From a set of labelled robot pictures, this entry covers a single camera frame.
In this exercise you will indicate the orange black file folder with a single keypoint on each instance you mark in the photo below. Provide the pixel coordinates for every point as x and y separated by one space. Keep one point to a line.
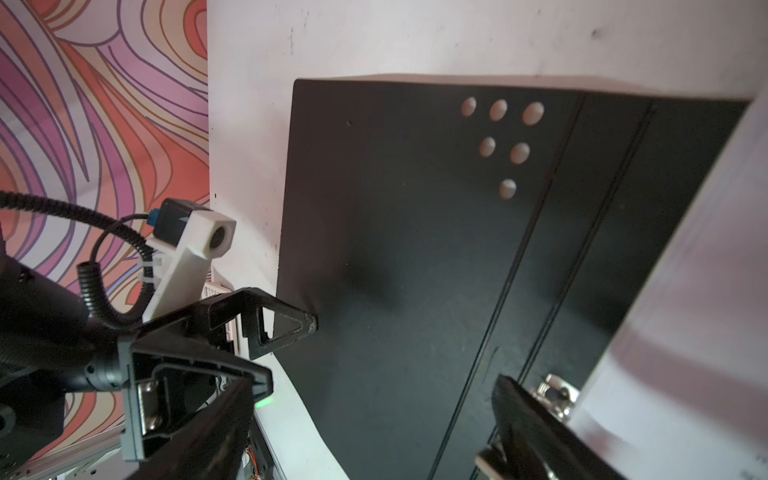
445 235

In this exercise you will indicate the printed paper sheet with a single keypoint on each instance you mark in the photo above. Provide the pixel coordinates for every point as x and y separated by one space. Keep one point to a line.
681 392

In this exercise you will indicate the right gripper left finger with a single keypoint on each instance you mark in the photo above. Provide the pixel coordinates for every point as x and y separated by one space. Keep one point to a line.
210 445

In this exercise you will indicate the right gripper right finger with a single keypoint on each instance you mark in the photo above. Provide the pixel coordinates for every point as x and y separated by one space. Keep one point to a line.
535 442

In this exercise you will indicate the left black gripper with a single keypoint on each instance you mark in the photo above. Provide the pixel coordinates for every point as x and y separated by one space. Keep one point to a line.
162 389

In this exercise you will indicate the pink white calculator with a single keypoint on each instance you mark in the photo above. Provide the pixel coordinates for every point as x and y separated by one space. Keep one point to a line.
217 296

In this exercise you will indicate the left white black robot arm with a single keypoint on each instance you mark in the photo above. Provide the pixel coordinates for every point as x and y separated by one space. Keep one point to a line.
51 346

